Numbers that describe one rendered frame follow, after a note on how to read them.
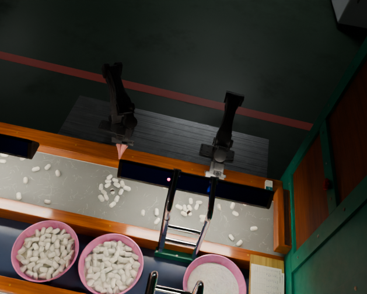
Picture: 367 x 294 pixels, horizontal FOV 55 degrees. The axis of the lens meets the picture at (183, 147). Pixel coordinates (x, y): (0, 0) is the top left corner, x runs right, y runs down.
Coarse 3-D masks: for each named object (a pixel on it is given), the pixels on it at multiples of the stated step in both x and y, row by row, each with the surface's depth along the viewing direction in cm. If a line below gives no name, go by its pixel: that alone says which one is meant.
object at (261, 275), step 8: (256, 264) 154; (256, 272) 152; (264, 272) 152; (272, 272) 153; (280, 272) 153; (256, 280) 150; (264, 280) 150; (272, 280) 151; (280, 280) 151; (256, 288) 148; (264, 288) 148; (272, 288) 149; (280, 288) 149
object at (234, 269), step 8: (200, 256) 154; (208, 256) 156; (216, 256) 156; (192, 264) 152; (200, 264) 157; (232, 264) 155; (232, 272) 156; (240, 272) 152; (184, 280) 147; (240, 280) 152; (184, 288) 145; (240, 288) 151
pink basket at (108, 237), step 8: (96, 240) 154; (104, 240) 157; (112, 240) 158; (120, 240) 158; (128, 240) 156; (88, 248) 152; (136, 248) 155; (80, 256) 148; (80, 264) 146; (80, 272) 144; (136, 280) 146; (88, 288) 140; (128, 288) 142
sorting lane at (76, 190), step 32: (32, 160) 178; (64, 160) 180; (0, 192) 165; (32, 192) 167; (64, 192) 169; (96, 192) 171; (128, 192) 173; (160, 192) 175; (128, 224) 163; (160, 224) 165; (192, 224) 167; (224, 224) 169; (256, 224) 171
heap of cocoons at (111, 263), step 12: (96, 252) 154; (108, 252) 155; (120, 252) 154; (132, 252) 156; (84, 264) 150; (96, 264) 150; (108, 264) 150; (120, 264) 150; (132, 264) 152; (96, 276) 146; (108, 276) 148; (120, 276) 149; (132, 276) 149; (96, 288) 143; (108, 288) 144; (120, 288) 144
